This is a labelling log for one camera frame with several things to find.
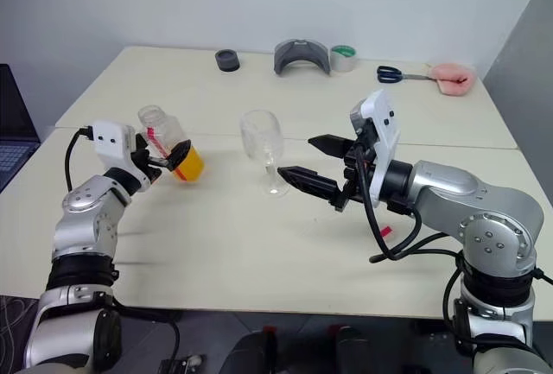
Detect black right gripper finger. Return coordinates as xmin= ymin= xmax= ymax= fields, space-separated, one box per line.
xmin=307 ymin=133 xmax=353 ymax=159
xmin=276 ymin=165 xmax=343 ymax=206

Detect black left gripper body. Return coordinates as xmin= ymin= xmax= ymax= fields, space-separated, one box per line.
xmin=129 ymin=149 xmax=170 ymax=186

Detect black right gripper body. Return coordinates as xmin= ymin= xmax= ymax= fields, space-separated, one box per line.
xmin=331 ymin=117 xmax=382 ymax=215

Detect orange juice bottle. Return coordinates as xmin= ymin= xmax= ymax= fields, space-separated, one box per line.
xmin=137 ymin=105 xmax=205 ymax=184

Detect clear wine glass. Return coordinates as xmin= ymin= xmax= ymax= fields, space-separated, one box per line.
xmin=239 ymin=109 xmax=289 ymax=197

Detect clear tape roll green core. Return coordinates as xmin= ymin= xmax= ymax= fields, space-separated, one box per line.
xmin=330 ymin=44 xmax=358 ymax=73

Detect grey curved visor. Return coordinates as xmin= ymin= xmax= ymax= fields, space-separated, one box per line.
xmin=273 ymin=39 xmax=333 ymax=77

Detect black round cap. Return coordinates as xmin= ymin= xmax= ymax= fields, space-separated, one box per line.
xmin=214 ymin=48 xmax=240 ymax=73

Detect pink soft object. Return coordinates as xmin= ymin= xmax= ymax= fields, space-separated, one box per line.
xmin=433 ymin=61 xmax=476 ymax=98

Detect dark laptop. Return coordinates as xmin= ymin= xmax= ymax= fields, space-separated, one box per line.
xmin=0 ymin=63 xmax=42 ymax=192

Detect dark rounded shape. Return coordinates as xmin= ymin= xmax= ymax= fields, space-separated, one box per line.
xmin=232 ymin=326 xmax=277 ymax=374
xmin=328 ymin=324 xmax=381 ymax=374

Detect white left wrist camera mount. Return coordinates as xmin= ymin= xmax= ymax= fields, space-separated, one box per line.
xmin=92 ymin=120 xmax=146 ymax=187

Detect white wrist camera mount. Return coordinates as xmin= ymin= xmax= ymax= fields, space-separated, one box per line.
xmin=92 ymin=120 xmax=146 ymax=187
xmin=348 ymin=88 xmax=401 ymax=210

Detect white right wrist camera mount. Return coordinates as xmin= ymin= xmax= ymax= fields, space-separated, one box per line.
xmin=348 ymin=88 xmax=401 ymax=210

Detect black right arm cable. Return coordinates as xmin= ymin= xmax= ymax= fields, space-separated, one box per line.
xmin=358 ymin=130 xmax=466 ymax=349

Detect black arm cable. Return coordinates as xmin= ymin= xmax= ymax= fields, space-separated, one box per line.
xmin=358 ymin=130 xmax=466 ymax=349
xmin=64 ymin=126 xmax=97 ymax=194

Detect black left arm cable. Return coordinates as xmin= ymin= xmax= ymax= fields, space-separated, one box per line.
xmin=64 ymin=126 xmax=97 ymax=194

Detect black-handled scissors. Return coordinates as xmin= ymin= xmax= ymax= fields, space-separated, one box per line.
xmin=376 ymin=65 xmax=435 ymax=85

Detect black bracket with white knob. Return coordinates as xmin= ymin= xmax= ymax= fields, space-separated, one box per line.
xmin=157 ymin=353 xmax=204 ymax=374

